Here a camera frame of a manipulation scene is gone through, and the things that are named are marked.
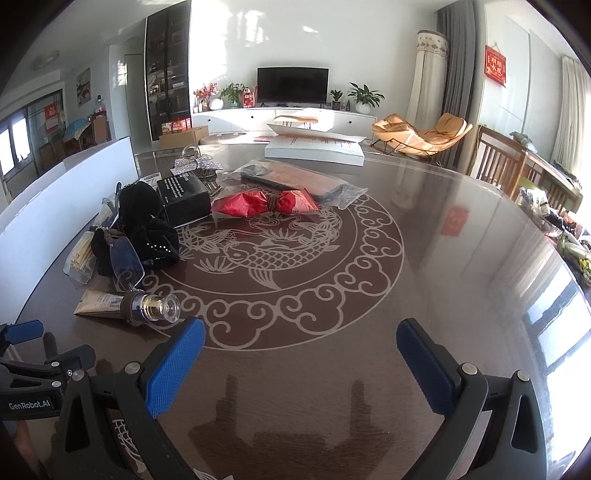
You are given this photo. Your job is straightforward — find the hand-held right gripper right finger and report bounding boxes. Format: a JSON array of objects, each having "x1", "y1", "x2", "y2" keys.
[{"x1": 396, "y1": 318, "x2": 548, "y2": 480}]

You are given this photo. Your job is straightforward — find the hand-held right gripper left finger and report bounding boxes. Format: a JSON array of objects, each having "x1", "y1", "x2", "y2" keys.
[{"x1": 46, "y1": 318, "x2": 206, "y2": 480}]

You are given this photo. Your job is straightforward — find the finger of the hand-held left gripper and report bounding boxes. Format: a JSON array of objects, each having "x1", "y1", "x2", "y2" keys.
[
  {"x1": 0, "y1": 346, "x2": 96, "y2": 393},
  {"x1": 0, "y1": 320, "x2": 44, "y2": 356}
]

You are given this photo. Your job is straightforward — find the pack of cotton swabs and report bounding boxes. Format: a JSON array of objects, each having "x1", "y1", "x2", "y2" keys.
[{"x1": 62, "y1": 196, "x2": 117, "y2": 284}]

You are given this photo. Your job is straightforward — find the large white cardboard box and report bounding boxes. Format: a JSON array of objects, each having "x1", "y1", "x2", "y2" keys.
[{"x1": 0, "y1": 137, "x2": 140, "y2": 326}]

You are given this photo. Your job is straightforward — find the black printed box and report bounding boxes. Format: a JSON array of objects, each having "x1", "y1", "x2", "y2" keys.
[{"x1": 156, "y1": 175, "x2": 212, "y2": 228}]

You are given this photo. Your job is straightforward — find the black fluffy hair accessory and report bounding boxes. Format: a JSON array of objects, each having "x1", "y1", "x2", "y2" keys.
[{"x1": 119, "y1": 181, "x2": 163, "y2": 232}]

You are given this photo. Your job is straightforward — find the red candy-shaped packet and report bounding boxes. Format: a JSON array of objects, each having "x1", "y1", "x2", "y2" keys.
[{"x1": 211, "y1": 188, "x2": 321, "y2": 219}]

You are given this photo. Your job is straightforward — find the phone case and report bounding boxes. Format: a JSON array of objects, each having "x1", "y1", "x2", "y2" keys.
[{"x1": 229, "y1": 159, "x2": 369, "y2": 210}]

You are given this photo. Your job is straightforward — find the beige cream tube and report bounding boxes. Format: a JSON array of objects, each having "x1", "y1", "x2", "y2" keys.
[{"x1": 74, "y1": 289, "x2": 132, "y2": 320}]

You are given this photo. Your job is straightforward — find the clear eyeglasses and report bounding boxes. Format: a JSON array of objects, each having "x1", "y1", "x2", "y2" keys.
[{"x1": 107, "y1": 234, "x2": 147, "y2": 297}]

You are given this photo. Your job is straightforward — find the wooden dining table set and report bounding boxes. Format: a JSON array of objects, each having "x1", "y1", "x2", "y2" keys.
[{"x1": 59, "y1": 115, "x2": 112, "y2": 155}]

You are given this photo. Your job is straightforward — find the red door sign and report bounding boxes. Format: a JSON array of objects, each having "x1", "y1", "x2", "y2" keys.
[{"x1": 44, "y1": 102, "x2": 64, "y2": 133}]

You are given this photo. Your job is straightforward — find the wooden slatted chair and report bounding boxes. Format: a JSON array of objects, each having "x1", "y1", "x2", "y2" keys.
[{"x1": 468, "y1": 125, "x2": 528, "y2": 200}]

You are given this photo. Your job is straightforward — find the brown cardboard box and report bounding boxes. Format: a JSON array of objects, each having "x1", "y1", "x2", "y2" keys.
[{"x1": 158, "y1": 126, "x2": 210, "y2": 149}]

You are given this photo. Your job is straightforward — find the wooden side table with clutter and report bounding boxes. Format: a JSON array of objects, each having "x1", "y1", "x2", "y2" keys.
[{"x1": 510, "y1": 131, "x2": 591, "y2": 301}]

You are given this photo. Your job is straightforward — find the orange lounge chair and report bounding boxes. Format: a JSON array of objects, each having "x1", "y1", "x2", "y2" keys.
[{"x1": 371, "y1": 112, "x2": 474, "y2": 158}]

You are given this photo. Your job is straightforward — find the white flat box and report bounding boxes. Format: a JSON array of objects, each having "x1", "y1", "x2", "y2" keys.
[{"x1": 264, "y1": 128, "x2": 367, "y2": 167}]

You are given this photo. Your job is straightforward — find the white television cabinet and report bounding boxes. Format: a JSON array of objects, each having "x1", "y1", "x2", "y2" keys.
[{"x1": 191, "y1": 107, "x2": 380, "y2": 140}]

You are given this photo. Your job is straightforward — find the red flower bouquet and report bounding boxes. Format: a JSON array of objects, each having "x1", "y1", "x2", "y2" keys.
[{"x1": 194, "y1": 82, "x2": 219, "y2": 112}]

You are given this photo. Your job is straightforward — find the green leafy potted plant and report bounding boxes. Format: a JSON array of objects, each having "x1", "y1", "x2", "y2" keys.
[{"x1": 220, "y1": 82, "x2": 246, "y2": 110}]

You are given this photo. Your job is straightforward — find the large potted plant white pot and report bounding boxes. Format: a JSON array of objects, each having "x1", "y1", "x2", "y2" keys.
[{"x1": 346, "y1": 82, "x2": 386, "y2": 115}]

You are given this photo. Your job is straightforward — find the dark glass display cabinet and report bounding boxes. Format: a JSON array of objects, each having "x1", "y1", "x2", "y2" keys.
[{"x1": 144, "y1": 6, "x2": 193, "y2": 149}]

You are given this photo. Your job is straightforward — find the cloth-covered standing air conditioner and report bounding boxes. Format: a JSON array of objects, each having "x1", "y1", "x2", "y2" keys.
[{"x1": 405, "y1": 30, "x2": 450, "y2": 132}]

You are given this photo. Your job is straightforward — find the white sheer curtain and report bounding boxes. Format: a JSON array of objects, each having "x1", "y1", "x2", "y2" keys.
[{"x1": 551, "y1": 55, "x2": 591, "y2": 188}]

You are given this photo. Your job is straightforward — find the grey curtain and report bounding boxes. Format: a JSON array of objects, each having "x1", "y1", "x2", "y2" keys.
[{"x1": 436, "y1": 0, "x2": 486, "y2": 172}]

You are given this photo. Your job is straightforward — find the black television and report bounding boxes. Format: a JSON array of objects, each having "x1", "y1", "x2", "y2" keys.
[{"x1": 257, "y1": 67, "x2": 330, "y2": 105}]

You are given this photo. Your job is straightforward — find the framed wall painting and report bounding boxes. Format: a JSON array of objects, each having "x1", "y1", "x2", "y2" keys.
[{"x1": 76, "y1": 67, "x2": 92, "y2": 107}]

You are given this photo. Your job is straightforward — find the red wall hanging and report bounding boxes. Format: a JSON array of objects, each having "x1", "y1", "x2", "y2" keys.
[{"x1": 484, "y1": 44, "x2": 508, "y2": 87}]

